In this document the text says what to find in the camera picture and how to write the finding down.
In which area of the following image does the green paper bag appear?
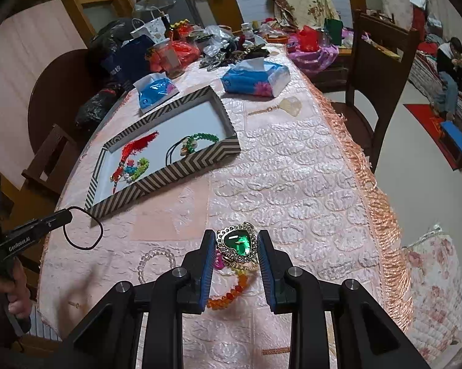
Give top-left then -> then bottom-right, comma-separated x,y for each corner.
325,18 -> 344,46

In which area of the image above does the green heart gem brooch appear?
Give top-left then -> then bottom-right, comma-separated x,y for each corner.
215,222 -> 261,274

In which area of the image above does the dark blue paper bag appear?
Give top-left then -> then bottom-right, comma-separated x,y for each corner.
99,34 -> 167,92

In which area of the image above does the wooden shelf unit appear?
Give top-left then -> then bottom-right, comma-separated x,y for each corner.
59,0 -> 136,47

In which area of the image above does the black elastic hair tie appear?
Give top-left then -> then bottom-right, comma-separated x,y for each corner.
63,207 -> 105,250

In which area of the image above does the multicolour beaded bracelet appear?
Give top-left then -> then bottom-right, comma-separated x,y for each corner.
122,157 -> 151,182

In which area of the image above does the blue low stool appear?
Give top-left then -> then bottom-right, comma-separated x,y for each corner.
438,120 -> 462,163

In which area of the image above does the striped cardboard box tray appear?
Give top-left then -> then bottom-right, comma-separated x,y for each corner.
84,86 -> 242,222

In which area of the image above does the purple cloth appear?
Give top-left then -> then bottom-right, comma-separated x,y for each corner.
288,42 -> 340,72

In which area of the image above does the white patterned gift bag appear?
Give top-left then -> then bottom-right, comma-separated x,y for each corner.
130,11 -> 171,44

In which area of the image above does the black cord with flower charm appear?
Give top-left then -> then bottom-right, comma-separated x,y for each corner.
165,137 -> 201,167

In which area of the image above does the black plastic bag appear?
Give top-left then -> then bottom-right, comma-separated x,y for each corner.
74,18 -> 140,132

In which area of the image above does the red knot tassel ornament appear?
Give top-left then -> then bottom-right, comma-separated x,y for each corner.
111,131 -> 159,193

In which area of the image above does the red plastic bag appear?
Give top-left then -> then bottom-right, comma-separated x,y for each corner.
149,39 -> 201,78

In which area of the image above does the round wooden tabletop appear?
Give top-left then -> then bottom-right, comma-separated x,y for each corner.
26,48 -> 113,155

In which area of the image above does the floral covered sofa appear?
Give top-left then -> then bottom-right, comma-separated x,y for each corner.
402,224 -> 462,355

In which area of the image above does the small red bag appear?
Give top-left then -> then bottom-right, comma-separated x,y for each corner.
297,26 -> 319,53

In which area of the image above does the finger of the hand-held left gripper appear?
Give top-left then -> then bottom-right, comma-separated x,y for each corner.
33,208 -> 74,232

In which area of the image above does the brown wooden chair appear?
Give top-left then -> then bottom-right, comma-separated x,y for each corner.
21,123 -> 82,197

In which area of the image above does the pile of hair accessories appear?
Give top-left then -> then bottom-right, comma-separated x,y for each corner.
197,24 -> 272,72

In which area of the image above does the person's left hand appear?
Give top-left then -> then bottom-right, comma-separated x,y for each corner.
0,259 -> 32,316

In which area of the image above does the red floor mat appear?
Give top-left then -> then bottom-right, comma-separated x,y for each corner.
403,103 -> 462,170

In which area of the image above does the blue tissue pack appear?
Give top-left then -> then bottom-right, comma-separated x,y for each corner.
132,73 -> 180,115
219,56 -> 291,98

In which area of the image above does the dark wooden chair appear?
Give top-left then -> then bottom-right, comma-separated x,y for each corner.
307,9 -> 423,174

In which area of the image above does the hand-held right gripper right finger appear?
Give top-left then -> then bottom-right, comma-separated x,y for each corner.
257,231 -> 433,369

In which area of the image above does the floral hanging garment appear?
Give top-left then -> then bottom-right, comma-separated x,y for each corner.
265,0 -> 342,30

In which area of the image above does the pink embossed tablecloth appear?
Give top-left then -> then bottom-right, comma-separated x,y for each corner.
38,42 -> 415,369

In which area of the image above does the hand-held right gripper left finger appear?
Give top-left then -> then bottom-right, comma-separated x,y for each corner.
56,230 -> 218,369

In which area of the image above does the clear crystal bead bracelet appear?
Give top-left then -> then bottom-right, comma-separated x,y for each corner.
138,248 -> 176,286

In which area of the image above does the orange bead bracelet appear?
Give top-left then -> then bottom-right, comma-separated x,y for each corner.
206,252 -> 251,311

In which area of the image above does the white radiator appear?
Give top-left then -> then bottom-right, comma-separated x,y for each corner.
30,316 -> 63,341

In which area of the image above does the green bead bracelet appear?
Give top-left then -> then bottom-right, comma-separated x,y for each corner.
184,132 -> 220,155

